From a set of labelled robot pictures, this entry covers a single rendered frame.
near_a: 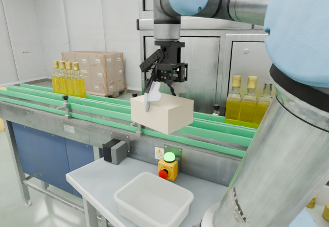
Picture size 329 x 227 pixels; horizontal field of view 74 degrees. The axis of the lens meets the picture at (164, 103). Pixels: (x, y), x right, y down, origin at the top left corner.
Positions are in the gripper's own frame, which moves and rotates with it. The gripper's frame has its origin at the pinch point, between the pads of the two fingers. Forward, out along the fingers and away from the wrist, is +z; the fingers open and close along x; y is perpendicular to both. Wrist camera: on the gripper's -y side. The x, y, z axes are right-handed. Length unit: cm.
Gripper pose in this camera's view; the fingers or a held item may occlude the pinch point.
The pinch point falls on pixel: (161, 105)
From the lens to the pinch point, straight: 69.2
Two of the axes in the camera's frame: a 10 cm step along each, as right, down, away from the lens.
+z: 0.0, 9.5, 3.1
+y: 7.4, 2.1, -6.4
